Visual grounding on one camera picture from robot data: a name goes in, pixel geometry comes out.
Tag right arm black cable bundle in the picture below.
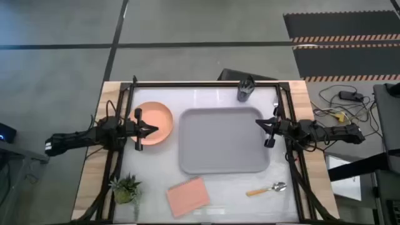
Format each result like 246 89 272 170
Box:
284 145 340 223

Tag black power adapter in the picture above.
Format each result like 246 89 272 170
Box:
339 90 365 103

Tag grey side desk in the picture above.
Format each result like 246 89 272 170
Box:
372 82 400 175

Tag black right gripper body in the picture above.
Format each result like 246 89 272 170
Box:
264 117 294 148

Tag white flat panel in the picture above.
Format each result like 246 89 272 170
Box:
324 154 363 201

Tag left arm black cable bundle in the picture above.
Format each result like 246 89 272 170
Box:
76 149 121 221

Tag arm black cable bundle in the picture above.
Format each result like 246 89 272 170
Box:
76 149 121 221
284 145 340 223

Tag wooden-handled metal spoon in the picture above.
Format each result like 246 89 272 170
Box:
246 181 288 198

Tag black hazard-striped floor mat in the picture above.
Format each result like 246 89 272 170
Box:
292 43 400 83
282 10 400 44

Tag small potted green plant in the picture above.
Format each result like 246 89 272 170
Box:
108 172 144 221

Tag grey plastic tray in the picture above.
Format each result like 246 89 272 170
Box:
178 106 271 175

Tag grey side bench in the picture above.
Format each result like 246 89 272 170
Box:
0 140 50 225

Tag pink sponge cloth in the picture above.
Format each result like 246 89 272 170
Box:
166 176 211 219

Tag orange round plate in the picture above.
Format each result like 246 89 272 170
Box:
129 101 174 146

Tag black device with blue light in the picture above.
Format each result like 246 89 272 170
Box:
0 122 18 144

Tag tangled black floor cables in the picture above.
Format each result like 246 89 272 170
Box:
311 84 381 140

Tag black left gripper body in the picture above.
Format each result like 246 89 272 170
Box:
124 107 144 152

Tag dark ribbed glass cup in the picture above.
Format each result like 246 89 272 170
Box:
236 74 256 103

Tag dark grey flat object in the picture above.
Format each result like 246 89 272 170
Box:
217 67 278 81

